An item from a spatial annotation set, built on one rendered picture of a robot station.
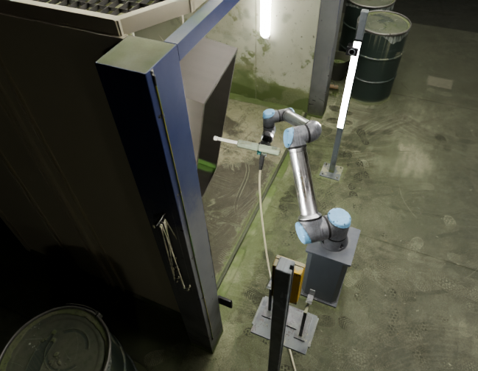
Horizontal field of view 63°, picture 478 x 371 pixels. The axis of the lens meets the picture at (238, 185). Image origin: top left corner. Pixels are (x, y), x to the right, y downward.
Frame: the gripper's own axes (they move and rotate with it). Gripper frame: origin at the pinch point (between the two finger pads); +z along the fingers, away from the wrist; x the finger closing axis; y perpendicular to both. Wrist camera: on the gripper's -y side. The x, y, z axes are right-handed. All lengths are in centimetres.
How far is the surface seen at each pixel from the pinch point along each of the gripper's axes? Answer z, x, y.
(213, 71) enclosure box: 16, 35, -62
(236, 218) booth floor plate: -20, 15, 94
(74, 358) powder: 151, 64, 39
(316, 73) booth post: -178, -28, 14
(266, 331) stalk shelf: 114, -28, 31
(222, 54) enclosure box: -3, 34, -64
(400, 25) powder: -236, -105, -30
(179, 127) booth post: 113, 21, -87
